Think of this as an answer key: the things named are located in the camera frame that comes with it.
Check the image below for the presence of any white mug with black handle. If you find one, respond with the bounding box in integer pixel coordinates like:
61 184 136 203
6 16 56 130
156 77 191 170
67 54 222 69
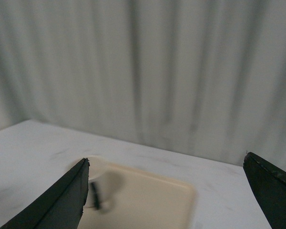
84 156 122 213

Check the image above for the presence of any white pleated curtain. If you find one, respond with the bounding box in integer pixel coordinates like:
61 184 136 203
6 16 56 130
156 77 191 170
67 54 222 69
0 0 286 169

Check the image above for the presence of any beige rectangular plastic tray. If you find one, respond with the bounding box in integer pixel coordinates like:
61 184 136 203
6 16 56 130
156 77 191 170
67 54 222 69
78 163 196 229

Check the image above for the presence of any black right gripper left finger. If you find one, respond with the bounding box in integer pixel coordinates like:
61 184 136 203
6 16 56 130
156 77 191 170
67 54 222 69
1 158 90 229

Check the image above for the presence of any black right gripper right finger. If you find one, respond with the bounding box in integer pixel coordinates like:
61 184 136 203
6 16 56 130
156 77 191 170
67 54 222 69
243 152 286 229

